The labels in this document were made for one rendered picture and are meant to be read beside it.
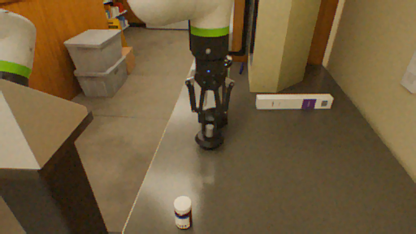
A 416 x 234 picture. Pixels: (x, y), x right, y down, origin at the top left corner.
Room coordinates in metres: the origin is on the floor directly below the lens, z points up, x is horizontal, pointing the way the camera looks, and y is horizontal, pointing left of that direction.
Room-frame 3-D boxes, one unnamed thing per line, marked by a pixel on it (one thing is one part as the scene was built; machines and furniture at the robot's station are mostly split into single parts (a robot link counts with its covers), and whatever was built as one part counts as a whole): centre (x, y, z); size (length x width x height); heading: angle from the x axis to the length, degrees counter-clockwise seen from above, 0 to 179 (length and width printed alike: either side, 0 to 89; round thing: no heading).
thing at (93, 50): (2.94, 1.31, 0.49); 0.60 x 0.42 x 0.33; 174
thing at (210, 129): (0.61, 0.00, 0.97); 0.09 x 0.09 x 0.07
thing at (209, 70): (0.61, 0.00, 1.18); 0.08 x 0.07 x 0.09; 84
